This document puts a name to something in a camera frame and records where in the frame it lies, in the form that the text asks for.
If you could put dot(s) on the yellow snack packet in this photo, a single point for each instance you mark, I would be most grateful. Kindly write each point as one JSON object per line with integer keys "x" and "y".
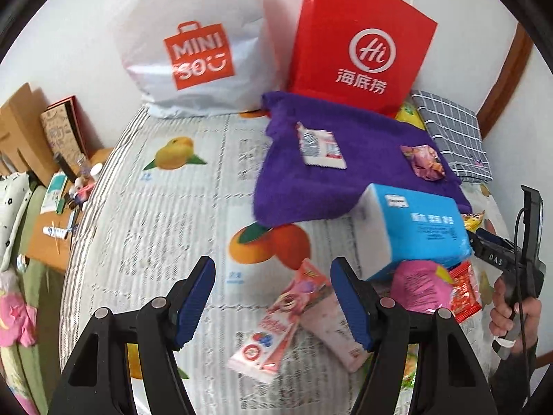
{"x": 473, "y": 221}

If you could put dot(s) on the green blanket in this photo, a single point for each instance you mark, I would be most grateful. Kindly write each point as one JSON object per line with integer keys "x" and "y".
{"x": 36, "y": 311}

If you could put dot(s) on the teal and white packet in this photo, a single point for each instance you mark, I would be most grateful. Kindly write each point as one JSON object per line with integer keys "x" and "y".
{"x": 54, "y": 192}

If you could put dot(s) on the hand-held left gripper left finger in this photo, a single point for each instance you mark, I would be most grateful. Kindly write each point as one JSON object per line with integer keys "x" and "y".
{"x": 196, "y": 307}

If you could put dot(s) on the light brown wooden furniture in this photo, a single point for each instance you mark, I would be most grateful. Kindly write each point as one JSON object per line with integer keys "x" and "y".
{"x": 23, "y": 129}

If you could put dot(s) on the green snack packet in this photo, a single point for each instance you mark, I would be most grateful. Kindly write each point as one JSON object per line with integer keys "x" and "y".
{"x": 407, "y": 369}

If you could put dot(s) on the white plastic shopping bag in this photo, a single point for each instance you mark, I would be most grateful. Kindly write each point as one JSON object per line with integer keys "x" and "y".
{"x": 190, "y": 39}

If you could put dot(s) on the white and red snack packet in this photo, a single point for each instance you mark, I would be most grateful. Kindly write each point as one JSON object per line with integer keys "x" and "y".
{"x": 322, "y": 147}

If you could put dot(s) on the person's right forearm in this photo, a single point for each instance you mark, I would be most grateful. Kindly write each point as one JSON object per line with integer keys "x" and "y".
{"x": 512, "y": 380}

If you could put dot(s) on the pale pink snack packet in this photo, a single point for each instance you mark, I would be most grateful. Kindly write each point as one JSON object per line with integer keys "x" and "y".
{"x": 332, "y": 333}

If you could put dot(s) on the yellow plastic bag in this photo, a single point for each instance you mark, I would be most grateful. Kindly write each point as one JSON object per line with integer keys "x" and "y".
{"x": 408, "y": 116}

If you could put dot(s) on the small white jar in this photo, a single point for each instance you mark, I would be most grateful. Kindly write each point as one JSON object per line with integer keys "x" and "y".
{"x": 96, "y": 170}

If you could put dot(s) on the wooden door frame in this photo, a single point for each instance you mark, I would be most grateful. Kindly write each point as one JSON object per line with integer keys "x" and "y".
{"x": 507, "y": 82}

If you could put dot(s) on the purple towel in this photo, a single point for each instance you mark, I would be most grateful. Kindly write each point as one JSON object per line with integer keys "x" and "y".
{"x": 371, "y": 181}

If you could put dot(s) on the pink star cloth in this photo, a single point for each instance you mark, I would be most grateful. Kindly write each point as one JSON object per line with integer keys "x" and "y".
{"x": 17, "y": 320}

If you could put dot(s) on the grey checked cloth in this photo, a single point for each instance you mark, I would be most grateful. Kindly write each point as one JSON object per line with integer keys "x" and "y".
{"x": 458, "y": 134}

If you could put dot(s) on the wooden nightstand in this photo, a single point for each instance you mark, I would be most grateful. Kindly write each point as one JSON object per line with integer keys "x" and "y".
{"x": 47, "y": 250}

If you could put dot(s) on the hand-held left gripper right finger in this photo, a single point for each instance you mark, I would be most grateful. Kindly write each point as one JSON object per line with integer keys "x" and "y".
{"x": 352, "y": 307}

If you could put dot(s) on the white tube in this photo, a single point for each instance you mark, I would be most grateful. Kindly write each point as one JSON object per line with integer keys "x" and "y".
{"x": 56, "y": 232}

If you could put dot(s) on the large pink snack bag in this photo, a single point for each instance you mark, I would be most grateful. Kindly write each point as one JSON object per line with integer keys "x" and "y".
{"x": 417, "y": 287}

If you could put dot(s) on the person's right hand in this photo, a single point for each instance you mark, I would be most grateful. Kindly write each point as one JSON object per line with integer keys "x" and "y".
{"x": 503, "y": 307}

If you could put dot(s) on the long pink strawberry snack packet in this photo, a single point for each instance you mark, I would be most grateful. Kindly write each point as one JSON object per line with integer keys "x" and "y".
{"x": 276, "y": 328}

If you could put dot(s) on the pink candy wrapper packet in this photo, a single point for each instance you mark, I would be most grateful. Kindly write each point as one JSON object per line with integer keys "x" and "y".
{"x": 425, "y": 162}

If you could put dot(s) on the red paper bag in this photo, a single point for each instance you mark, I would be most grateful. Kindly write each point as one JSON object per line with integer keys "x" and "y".
{"x": 358, "y": 43}

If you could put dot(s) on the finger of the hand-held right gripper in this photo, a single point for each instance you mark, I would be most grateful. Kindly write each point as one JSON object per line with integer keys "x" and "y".
{"x": 486, "y": 238}

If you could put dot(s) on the blue tissue pack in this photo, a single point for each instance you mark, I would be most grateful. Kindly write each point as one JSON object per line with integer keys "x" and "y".
{"x": 423, "y": 229}

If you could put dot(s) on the white flower-print pillow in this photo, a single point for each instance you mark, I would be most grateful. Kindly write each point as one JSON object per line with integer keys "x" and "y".
{"x": 11, "y": 212}

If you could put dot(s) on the small toy figurine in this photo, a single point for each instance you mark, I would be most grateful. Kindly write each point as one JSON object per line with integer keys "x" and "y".
{"x": 81, "y": 190}

